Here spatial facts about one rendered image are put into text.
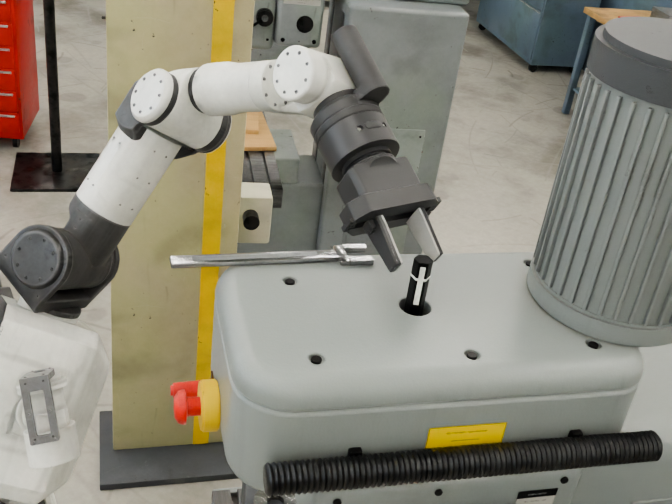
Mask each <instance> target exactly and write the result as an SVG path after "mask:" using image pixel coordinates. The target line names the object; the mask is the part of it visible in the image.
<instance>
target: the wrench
mask: <svg viewBox="0 0 672 504"><path fill-rule="evenodd" d="M364 252H366V245H365V244H342V245H334V246H333V250H307V251H281V252H255V253H229V254H203V255H177V256H170V258H169V260H170V265H171V268H172V269H175V268H198V267H222V266H245V265H268V264H292V263H315V262H337V261H338V260H339V262H340V264H341V265H342V266H346V265H350V266H361V265H373V263H374V259H373V258H372V257H371V256H355V257H349V258H348V256H347V254H346V253H364Z"/></svg>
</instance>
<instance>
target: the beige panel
mask: <svg viewBox="0 0 672 504"><path fill-rule="evenodd" d="M254 6H255V0H106V58H107V117H108V142H109V140H110V139H111V137H112V135H113V134H114V132H115V131H116V129H117V127H118V122H117V119H116V115H115V113H116V111H117V109H118V108H119V106H120V105H121V103H122V101H123V100H124V98H125V97H126V95H127V93H128V92H129V90H130V89H131V87H132V86H133V84H134V82H136V81H137V80H139V79H141V78H142V77H143V76H144V75H145V74H146V73H148V72H150V71H151V70H154V69H158V68H159V69H164V70H165V71H167V72H171V71H174V70H178V69H186V68H196V67H201V66H202V65H204V64H207V63H216V62H227V61H229V62H236V63H244V62H251V48H252V34H253V20H254ZM231 116H232V124H231V130H230V133H229V135H228V137H227V139H226V140H225V142H224V143H223V144H222V145H221V146H220V147H219V148H218V149H216V150H215V151H213V152H211V153H200V152H199V153H196V154H194V155H190V156H187V157H184V158H180V159H173V161H172V162H171V164H170V165H169V167H168V168H167V170H166V171H165V173H164V175H163V176H162V178H161V179H160V181H159V182H158V184H157V185H156V187H155V188H154V190H153V192H152V193H151V195H150V196H149V198H148V199H147V201H146V202H145V204H144V205H143V207H142V208H141V210H140V212H139V213H138V215H137V216H136V218H135V219H134V221H133V222H132V224H131V225H130V227H129V229H128V230H127V232H126V233H125V235H124V236H123V238H122V239H121V241H120V242H119V244H118V245H117V246H118V249H119V254H120V263H119V268H118V271H117V273H116V275H115V277H114V279H113V280H112V281H111V282H110V295H111V354H112V411H100V412H99V431H100V490H113V489H124V488H135V487H147V486H158V485H170V484H181V483H192V482H204V481H215V480H226V479H238V477H237V476H236V475H235V474H234V472H233V471H232V469H231V468H230V466H229V464H228V462H227V459H226V456H225V451H224V445H223V439H222V434H221V428H219V430H218V431H216V432H202V431H201V430H200V427H199V420H198V416H189V417H187V421H186V425H181V424H179V423H178V422H177V421H176V419H175V418H174V398H173V396H171V395H170V385H172V384H173V383H176V382H186V381H196V380H203V379H211V352H212V335H213V318H214V301H215V289H216V285H217V282H218V279H219V278H220V277H221V275H222V274H223V273H224V271H225V270H226V269H228V268H229V267H230V266H222V267H198V268H175V269H172V268H171V265H170V260H169V258H170V256H177V255H203V254H229V253H237V243H238V229H239V215H240V201H241V187H242V173H243V159H244V145H245V131H246V117H247V112H243V113H240V114H236V115H231Z"/></svg>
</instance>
